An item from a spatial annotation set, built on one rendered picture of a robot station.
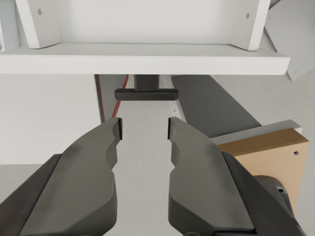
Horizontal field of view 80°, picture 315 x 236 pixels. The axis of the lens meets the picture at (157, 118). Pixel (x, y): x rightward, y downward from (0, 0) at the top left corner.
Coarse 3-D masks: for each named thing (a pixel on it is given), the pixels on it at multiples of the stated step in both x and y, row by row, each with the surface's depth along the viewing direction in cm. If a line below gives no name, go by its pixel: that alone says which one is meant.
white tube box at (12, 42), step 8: (0, 0) 27; (8, 0) 28; (0, 8) 27; (8, 8) 28; (0, 16) 27; (8, 16) 29; (0, 24) 28; (8, 24) 29; (16, 24) 31; (0, 32) 28; (8, 32) 29; (16, 32) 31; (0, 40) 29; (8, 40) 30; (16, 40) 31; (8, 48) 30
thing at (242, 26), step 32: (32, 0) 19; (64, 0) 23; (96, 0) 23; (128, 0) 24; (160, 0) 24; (192, 0) 24; (224, 0) 24; (256, 0) 20; (32, 32) 20; (64, 32) 25; (96, 32) 25; (128, 32) 25; (160, 32) 25; (192, 32) 26; (224, 32) 26; (256, 32) 20
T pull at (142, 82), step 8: (136, 80) 21; (144, 80) 21; (152, 80) 21; (120, 88) 22; (128, 88) 22; (136, 88) 21; (144, 88) 21; (152, 88) 21; (160, 88) 22; (168, 88) 22; (120, 96) 21; (128, 96) 21; (136, 96) 21; (144, 96) 22; (152, 96) 22; (160, 96) 22; (168, 96) 22; (176, 96) 22
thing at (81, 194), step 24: (120, 120) 12; (72, 144) 10; (96, 144) 10; (72, 168) 8; (96, 168) 8; (48, 192) 7; (72, 192) 7; (96, 192) 7; (48, 216) 6; (72, 216) 6; (96, 216) 6
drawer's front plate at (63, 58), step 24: (24, 48) 21; (48, 48) 21; (72, 48) 21; (96, 48) 22; (120, 48) 22; (144, 48) 22; (168, 48) 22; (192, 48) 23; (216, 48) 23; (240, 48) 23; (0, 72) 18; (24, 72) 18; (48, 72) 18; (72, 72) 18; (96, 72) 18; (120, 72) 18; (144, 72) 19; (168, 72) 19; (192, 72) 19; (216, 72) 19; (240, 72) 19; (264, 72) 19
